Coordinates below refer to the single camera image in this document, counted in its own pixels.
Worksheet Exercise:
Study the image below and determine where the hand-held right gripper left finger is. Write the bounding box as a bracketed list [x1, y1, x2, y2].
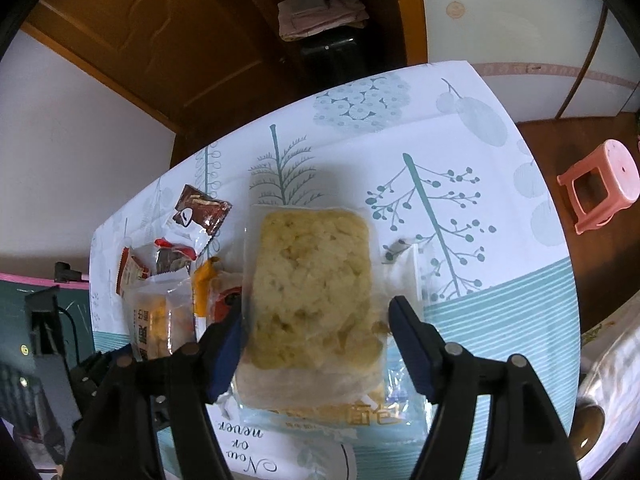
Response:
[62, 305, 244, 480]

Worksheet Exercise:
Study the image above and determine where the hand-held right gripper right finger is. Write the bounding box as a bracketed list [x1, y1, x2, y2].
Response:
[389, 296, 596, 480]

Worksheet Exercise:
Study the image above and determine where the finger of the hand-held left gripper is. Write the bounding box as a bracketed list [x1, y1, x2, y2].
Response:
[70, 346, 135, 396]

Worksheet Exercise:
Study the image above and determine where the clear yellow pastry packet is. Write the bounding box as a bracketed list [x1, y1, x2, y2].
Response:
[122, 275, 198, 361]

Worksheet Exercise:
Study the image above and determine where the orange snack packet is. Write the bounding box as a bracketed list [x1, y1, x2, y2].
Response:
[192, 257, 246, 341]

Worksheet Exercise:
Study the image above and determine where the clear plastic snack packet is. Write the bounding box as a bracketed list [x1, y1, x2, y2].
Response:
[384, 239, 427, 308]

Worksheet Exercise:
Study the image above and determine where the red-edged white snack packet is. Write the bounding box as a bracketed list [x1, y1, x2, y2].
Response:
[116, 247, 151, 297]

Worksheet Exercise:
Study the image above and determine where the red packet with dark snack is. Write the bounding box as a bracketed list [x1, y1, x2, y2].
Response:
[152, 237, 208, 276]

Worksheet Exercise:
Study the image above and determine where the large crumbly cake packet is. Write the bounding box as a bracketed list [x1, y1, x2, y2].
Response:
[235, 204, 426, 431]

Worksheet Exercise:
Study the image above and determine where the brown snack packet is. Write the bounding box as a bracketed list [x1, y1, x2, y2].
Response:
[172, 185, 233, 238]

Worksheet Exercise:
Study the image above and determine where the black chalkboard knob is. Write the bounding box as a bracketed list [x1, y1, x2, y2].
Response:
[54, 261, 83, 283]

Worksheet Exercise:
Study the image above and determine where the printed tablecloth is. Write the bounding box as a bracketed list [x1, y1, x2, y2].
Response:
[89, 60, 586, 480]

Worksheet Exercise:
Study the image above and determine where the pink plastic stool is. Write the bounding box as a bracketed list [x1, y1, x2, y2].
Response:
[557, 139, 640, 235]

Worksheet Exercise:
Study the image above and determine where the black box under shelf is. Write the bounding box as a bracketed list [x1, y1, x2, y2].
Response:
[300, 30, 373, 68]

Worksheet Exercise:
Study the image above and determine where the wooden door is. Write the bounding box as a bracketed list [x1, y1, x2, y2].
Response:
[20, 0, 311, 171]

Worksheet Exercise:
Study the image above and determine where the wooden corner shelf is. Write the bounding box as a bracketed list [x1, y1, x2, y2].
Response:
[220, 0, 431, 81]

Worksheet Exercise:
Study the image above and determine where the stack of folded cloths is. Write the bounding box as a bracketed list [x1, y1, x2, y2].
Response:
[277, 0, 371, 41]

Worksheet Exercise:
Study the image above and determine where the green chalkboard with pink frame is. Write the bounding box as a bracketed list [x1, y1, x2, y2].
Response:
[0, 272, 93, 361]

